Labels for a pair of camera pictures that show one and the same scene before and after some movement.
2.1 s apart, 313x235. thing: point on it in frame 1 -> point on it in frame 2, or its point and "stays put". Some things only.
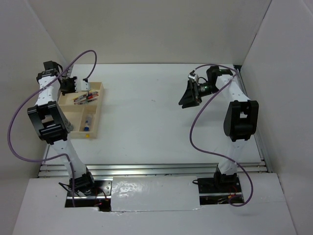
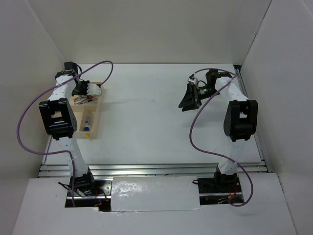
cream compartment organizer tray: x=82 y=109 stays put
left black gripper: x=74 y=89 -> x=84 y=92
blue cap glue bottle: x=88 y=122 stays put
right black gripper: x=191 y=94 stays put
